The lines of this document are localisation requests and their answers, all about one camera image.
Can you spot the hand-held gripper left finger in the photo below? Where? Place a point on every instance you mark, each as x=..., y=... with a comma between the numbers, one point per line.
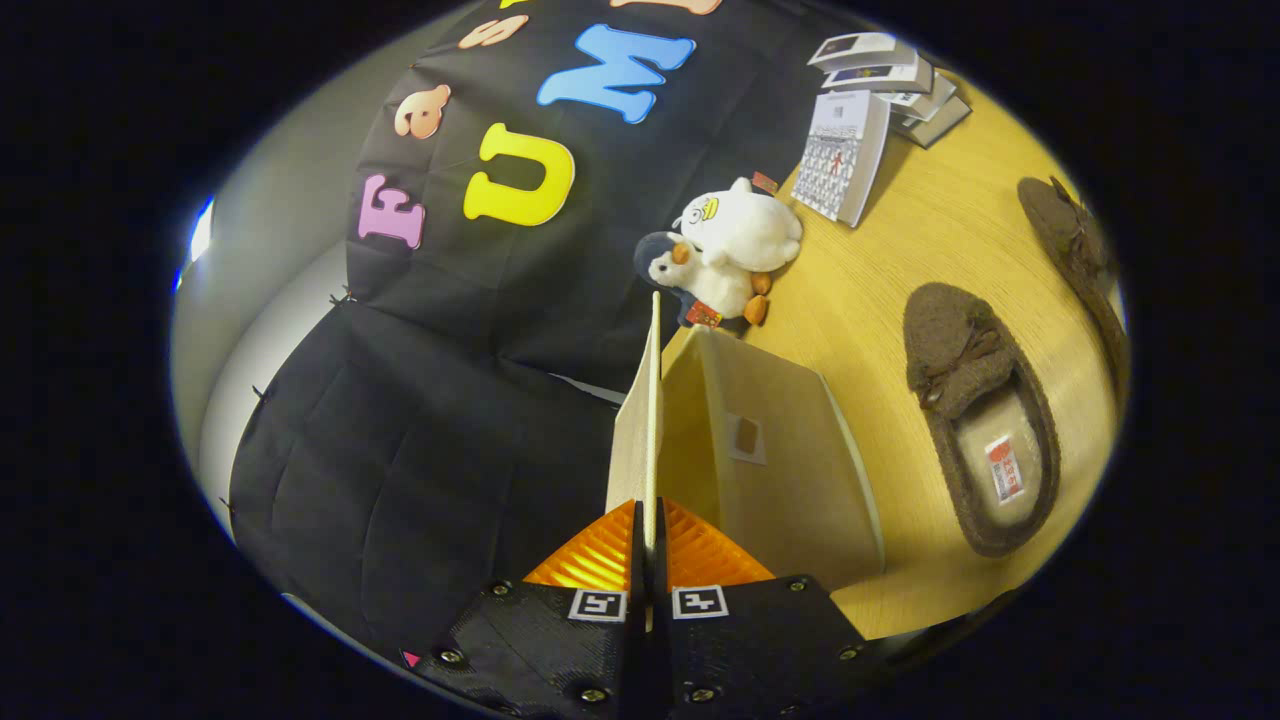
x=600, y=660

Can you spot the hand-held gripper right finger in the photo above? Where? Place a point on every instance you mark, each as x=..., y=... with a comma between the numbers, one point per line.
x=700, y=660

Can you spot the beige fabric storage box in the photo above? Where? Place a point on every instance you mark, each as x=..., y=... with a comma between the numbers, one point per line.
x=780, y=480

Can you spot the brown fuzzy slipper shoe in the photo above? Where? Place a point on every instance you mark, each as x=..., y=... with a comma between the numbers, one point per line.
x=950, y=340
x=1065, y=240

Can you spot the grey penguin plush toy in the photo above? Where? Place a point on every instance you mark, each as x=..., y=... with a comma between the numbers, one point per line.
x=700, y=285

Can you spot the white duck plush toy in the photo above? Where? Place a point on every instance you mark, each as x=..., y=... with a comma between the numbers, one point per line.
x=745, y=230

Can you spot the patterned cover white book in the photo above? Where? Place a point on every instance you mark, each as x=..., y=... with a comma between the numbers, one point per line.
x=840, y=155

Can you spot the dark grey book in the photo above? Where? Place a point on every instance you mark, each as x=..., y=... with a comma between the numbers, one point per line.
x=935, y=125

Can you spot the thin white book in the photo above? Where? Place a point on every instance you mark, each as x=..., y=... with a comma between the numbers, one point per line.
x=935, y=97

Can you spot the white book dark photo cover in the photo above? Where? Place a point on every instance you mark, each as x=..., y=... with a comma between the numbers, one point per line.
x=860, y=48

